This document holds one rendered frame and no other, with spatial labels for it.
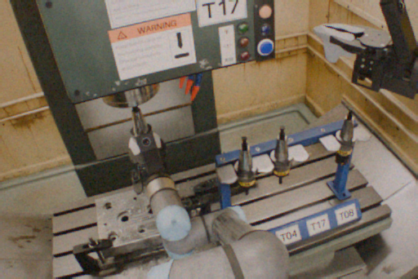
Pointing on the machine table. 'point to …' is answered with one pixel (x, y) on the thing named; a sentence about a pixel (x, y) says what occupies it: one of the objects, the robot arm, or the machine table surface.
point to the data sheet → (144, 10)
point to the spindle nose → (139, 96)
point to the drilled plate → (127, 244)
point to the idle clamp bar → (206, 188)
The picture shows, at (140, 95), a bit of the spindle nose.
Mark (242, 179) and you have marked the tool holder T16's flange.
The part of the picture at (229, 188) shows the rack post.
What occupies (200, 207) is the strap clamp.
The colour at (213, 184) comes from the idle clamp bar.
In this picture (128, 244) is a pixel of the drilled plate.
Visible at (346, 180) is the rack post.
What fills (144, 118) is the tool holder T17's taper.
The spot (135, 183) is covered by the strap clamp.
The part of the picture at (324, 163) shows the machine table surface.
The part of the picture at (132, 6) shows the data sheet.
